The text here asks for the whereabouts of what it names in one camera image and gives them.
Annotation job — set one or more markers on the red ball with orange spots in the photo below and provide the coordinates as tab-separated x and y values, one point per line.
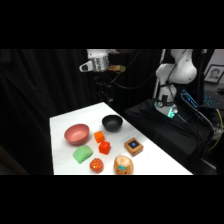
96	165

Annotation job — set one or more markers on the black bowl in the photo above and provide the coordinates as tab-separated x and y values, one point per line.
112	123

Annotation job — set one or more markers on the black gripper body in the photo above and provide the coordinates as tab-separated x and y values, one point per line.
104	81

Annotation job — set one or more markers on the yellowish wrist camera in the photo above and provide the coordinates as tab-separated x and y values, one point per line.
117	68

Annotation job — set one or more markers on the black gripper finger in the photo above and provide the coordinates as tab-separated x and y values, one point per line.
101	97
108	97

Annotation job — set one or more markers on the black curtain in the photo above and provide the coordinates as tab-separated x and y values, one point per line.
40	100

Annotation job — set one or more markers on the blue-lit device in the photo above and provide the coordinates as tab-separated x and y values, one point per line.
190	98

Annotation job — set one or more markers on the orange cube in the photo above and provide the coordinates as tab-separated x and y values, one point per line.
99	136

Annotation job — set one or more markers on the framed picture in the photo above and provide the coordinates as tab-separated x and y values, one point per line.
214	74

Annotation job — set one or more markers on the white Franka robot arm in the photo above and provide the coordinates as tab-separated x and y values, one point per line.
176	71

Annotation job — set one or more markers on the wooden box with blue circle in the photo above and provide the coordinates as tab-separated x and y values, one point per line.
133	146

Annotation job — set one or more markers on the red-orange cube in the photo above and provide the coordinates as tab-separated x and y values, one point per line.
104	147

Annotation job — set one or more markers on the black robot stand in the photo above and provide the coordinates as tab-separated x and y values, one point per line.
166	133

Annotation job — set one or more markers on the pink bowl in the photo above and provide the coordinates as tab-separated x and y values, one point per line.
77	134

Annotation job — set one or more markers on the small green light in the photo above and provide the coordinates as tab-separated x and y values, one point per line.
171	113

